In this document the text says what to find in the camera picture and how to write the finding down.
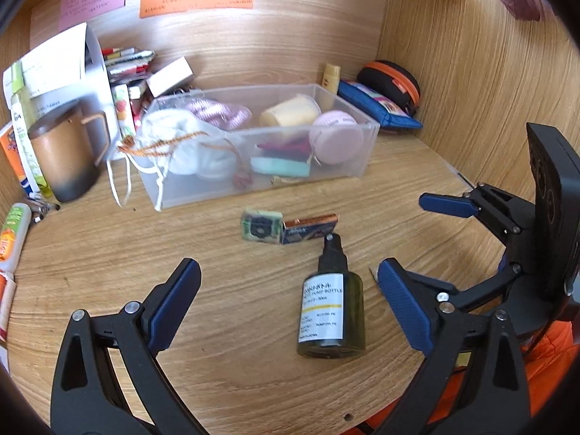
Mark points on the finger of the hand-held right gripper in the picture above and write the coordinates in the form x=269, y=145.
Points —
x=446, y=206
x=485, y=286

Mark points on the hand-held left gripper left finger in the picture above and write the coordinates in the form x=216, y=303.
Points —
x=174, y=303

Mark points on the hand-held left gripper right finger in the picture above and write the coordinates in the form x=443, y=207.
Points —
x=405, y=308

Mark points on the dark spray bottle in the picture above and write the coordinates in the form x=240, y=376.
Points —
x=330, y=312

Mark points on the pink round case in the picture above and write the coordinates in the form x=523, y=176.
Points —
x=337, y=138

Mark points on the clear plastic storage box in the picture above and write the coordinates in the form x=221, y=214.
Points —
x=272, y=190

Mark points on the purple knitted pouch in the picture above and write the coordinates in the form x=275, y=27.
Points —
x=217, y=113

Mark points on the wooden desktop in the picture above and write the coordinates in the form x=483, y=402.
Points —
x=217, y=281

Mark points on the green battery card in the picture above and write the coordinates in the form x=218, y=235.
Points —
x=262, y=226

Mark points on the blue patchwork pouch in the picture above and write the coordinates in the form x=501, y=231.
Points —
x=380, y=106

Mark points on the blue matchbox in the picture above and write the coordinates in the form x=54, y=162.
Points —
x=310, y=229

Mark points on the black orange zip case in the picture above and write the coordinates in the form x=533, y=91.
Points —
x=389, y=81

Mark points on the metal nail clipper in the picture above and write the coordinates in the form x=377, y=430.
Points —
x=43, y=208

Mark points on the red velvet pouch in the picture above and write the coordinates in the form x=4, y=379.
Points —
x=285, y=149

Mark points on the yellow tube bottle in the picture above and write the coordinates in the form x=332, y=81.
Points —
x=331, y=79

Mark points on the green white tube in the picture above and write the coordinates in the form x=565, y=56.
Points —
x=13, y=231

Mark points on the brown lidded mug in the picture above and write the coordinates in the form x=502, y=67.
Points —
x=63, y=154

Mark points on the fruit print booklet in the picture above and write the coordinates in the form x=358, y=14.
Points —
x=123, y=111

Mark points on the orange tube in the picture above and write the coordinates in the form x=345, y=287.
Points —
x=10, y=154

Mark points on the small cardboard box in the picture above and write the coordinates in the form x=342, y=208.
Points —
x=170, y=76

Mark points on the white paper receipt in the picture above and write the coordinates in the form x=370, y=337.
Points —
x=50, y=65

